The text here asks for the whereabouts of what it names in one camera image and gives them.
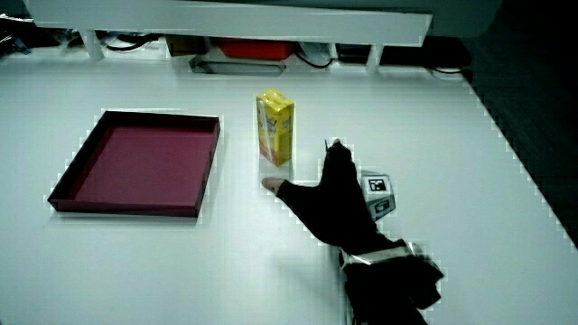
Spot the person's right hand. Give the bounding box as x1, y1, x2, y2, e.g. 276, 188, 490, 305
260, 137, 410, 257

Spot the yellow ice redtea carton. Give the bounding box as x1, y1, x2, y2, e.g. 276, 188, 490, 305
256, 88, 295, 168

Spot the person's right forearm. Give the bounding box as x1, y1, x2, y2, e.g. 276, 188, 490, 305
338, 241, 446, 325

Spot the white rounded object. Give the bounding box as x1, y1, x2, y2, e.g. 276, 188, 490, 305
297, 42, 336, 68

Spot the black box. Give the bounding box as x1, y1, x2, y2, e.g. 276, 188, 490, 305
336, 36, 473, 70

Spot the grey flat device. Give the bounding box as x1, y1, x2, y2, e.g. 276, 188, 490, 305
189, 55, 287, 77

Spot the orange box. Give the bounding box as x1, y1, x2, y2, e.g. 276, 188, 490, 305
215, 38, 297, 61

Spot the maroon shallow tray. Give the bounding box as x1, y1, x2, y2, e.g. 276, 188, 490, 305
47, 110, 221, 218

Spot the white raised shelf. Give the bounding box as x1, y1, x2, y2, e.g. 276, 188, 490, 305
22, 0, 434, 76

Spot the brown cardboard box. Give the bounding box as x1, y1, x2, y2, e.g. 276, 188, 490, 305
164, 34, 210, 58

